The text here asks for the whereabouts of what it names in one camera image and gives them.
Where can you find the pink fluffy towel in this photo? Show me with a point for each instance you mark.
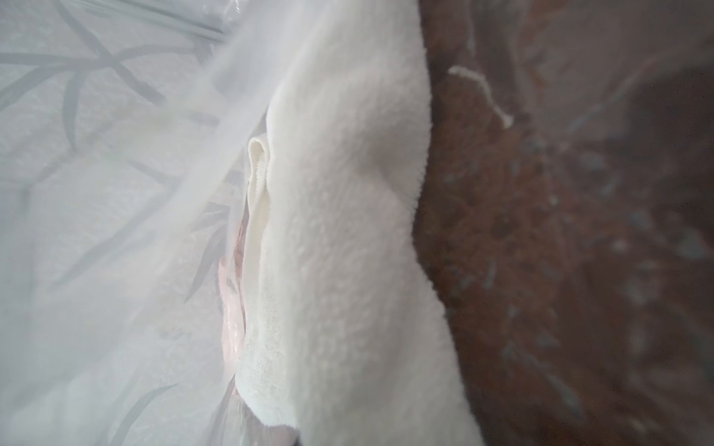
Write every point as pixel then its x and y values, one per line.
pixel 230 273

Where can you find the white towel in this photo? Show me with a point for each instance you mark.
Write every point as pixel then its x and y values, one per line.
pixel 344 340

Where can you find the clear plastic vacuum bag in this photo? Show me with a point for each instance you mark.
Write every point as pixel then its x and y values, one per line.
pixel 565 220

